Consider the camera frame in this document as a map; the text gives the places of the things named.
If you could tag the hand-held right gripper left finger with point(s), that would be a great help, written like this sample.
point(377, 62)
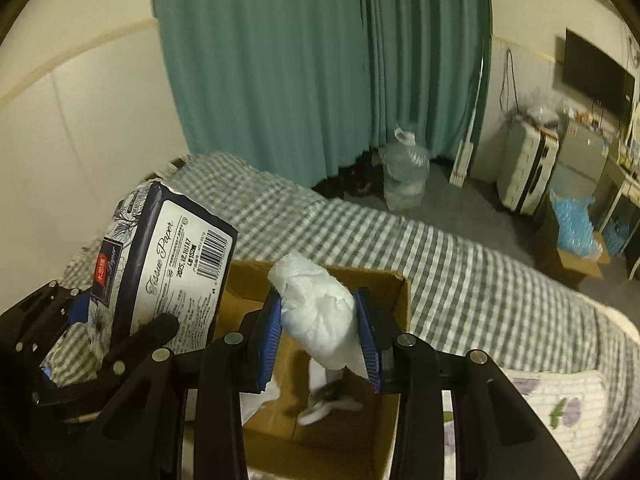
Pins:
point(266, 340)

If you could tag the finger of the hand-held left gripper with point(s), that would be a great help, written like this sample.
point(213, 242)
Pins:
point(79, 310)
point(150, 332)

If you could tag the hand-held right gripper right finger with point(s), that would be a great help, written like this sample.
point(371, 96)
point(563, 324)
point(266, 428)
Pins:
point(371, 345)

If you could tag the white plastic bag bundle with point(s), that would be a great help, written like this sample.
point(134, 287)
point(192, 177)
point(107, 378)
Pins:
point(315, 310)

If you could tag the dark blue tissue paper pack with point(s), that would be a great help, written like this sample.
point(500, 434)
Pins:
point(165, 260)

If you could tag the brown cardboard box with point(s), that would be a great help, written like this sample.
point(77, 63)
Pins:
point(350, 440)

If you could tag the white crumpled cloth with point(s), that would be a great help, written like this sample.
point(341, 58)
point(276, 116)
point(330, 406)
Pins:
point(257, 405)

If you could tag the grey and white sock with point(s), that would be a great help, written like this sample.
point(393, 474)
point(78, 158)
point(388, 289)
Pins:
point(325, 402)

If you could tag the grey checkered bed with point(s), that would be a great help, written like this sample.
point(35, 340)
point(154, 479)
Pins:
point(450, 280)

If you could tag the dark clothes pile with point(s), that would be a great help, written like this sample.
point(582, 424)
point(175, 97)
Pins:
point(350, 180)

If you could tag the large clear water bottle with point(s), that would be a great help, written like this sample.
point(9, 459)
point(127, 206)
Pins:
point(404, 175)

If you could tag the small open cardboard box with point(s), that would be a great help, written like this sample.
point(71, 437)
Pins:
point(575, 267)

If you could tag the white suitcase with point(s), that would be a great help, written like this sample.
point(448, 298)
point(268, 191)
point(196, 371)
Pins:
point(522, 165)

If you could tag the blue plastic bag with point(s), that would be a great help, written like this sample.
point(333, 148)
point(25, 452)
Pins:
point(575, 225)

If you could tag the grey mini fridge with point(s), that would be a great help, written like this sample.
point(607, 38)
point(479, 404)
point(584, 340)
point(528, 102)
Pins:
point(575, 170)

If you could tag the green curtain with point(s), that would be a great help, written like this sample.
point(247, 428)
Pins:
point(280, 60)

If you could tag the clear plastic bags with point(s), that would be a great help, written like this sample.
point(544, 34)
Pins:
point(542, 107)

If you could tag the light wooden desk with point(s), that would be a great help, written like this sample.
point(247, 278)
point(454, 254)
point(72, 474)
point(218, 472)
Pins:
point(617, 180)

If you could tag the black wall television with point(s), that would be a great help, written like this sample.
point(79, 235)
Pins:
point(595, 72)

